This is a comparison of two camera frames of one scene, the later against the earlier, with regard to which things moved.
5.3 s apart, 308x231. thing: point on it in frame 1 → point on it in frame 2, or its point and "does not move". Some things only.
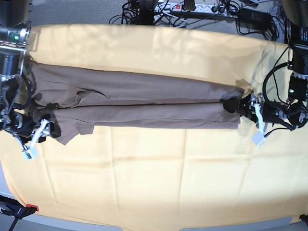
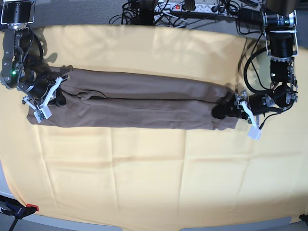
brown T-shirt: [78, 99] does not move
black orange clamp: [14, 209] does not move
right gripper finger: [55, 131] → [60, 99]
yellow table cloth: [161, 175] does not move
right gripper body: [24, 133] → [40, 89]
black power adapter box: [255, 18] does not move
